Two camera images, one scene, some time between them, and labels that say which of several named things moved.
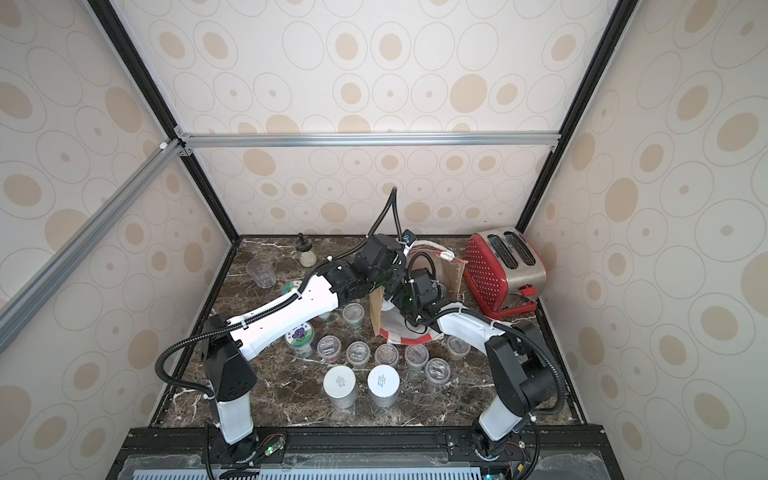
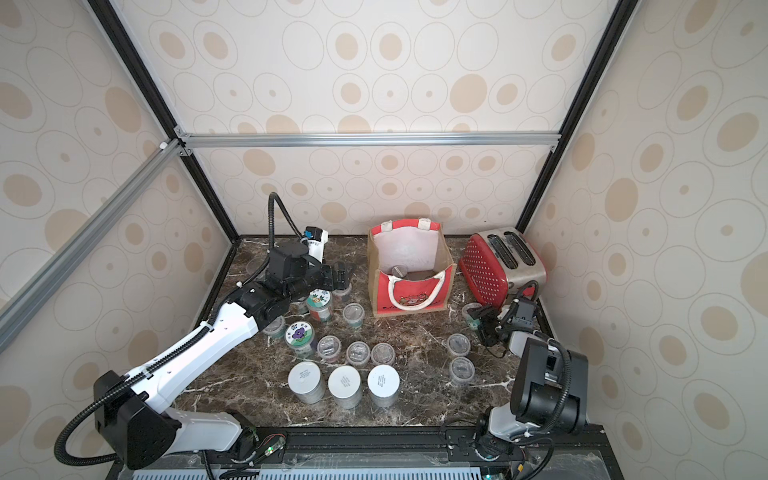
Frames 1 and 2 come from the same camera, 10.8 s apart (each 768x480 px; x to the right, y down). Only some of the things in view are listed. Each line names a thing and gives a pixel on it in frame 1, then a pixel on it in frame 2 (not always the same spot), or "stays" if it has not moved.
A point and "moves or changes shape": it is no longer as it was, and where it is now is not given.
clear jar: [358, 354] stays
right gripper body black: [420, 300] to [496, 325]
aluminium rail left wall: [16, 305] stays
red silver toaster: [504, 271] stays
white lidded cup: [383, 384] stays
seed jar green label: [353, 313] stays
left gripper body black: [392, 276] to [316, 277]
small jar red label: [329, 347] stays
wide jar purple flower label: [301, 339] stays
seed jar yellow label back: [458, 348] moves or changes shape
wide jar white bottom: [340, 385] stays
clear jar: [416, 356] to [459, 345]
